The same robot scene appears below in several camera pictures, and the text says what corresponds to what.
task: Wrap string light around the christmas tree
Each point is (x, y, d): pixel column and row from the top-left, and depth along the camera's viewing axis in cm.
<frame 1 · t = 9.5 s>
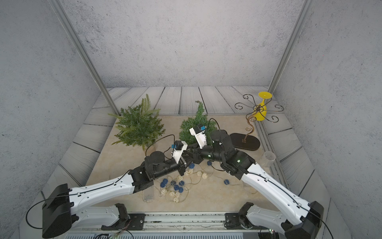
left hand: (197, 158, 67), fingers closed
right hand: (183, 151, 64), fingers closed
clear battery box: (148, 194, 82), point 2 cm above the table
clear plastic wine glass: (267, 158, 77), point 19 cm above the table

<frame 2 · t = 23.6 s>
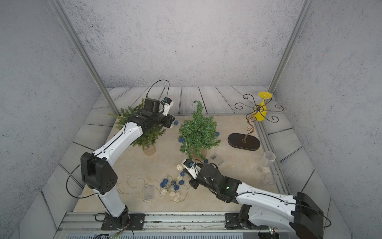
left hand: (176, 117, 85), fingers closed
right hand: (185, 169, 73), fingers closed
the named things where they were.

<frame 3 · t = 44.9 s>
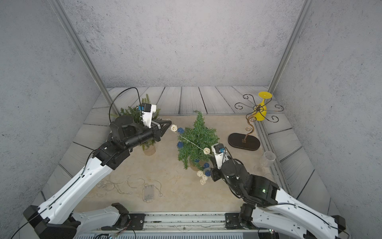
left hand: (172, 123, 62), fingers closed
right hand: (212, 158, 65), fingers closed
the named things where they were.

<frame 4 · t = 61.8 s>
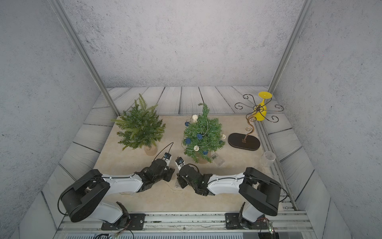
left hand: (174, 170, 90), fingers open
right hand: (179, 174, 83), fingers open
clear battery box 2: (217, 160, 98), on the table
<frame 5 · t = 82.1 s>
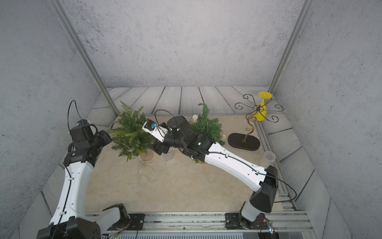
left hand: (107, 132, 76), fingers closed
right hand: (150, 137, 63), fingers open
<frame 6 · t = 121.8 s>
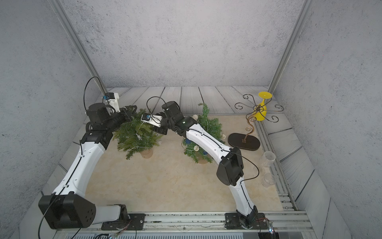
left hand: (137, 106, 74), fingers open
right hand: (151, 122, 77), fingers open
